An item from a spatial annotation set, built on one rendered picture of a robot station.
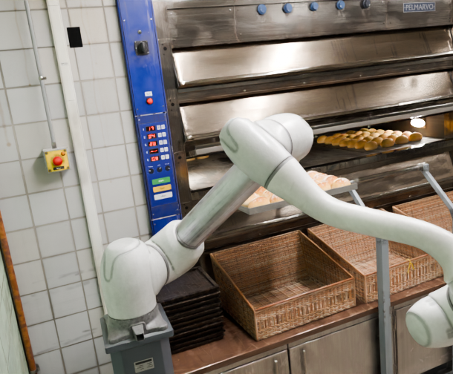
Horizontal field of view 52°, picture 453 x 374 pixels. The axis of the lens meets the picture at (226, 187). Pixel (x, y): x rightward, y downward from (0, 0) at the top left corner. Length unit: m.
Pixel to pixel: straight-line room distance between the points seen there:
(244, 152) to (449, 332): 0.56
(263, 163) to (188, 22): 1.40
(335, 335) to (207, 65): 1.43
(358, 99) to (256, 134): 1.76
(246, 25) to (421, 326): 1.82
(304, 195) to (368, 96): 1.86
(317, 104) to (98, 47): 1.19
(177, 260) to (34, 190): 0.93
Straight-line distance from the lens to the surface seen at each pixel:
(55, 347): 2.50
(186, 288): 2.17
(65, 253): 2.32
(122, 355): 1.52
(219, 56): 2.42
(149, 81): 2.25
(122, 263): 1.43
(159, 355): 1.55
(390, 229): 0.99
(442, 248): 0.96
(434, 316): 1.03
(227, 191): 1.35
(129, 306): 1.47
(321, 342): 2.33
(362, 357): 2.52
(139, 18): 2.27
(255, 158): 1.08
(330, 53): 2.72
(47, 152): 2.15
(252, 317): 2.16
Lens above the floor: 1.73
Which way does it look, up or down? 13 degrees down
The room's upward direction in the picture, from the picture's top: 6 degrees counter-clockwise
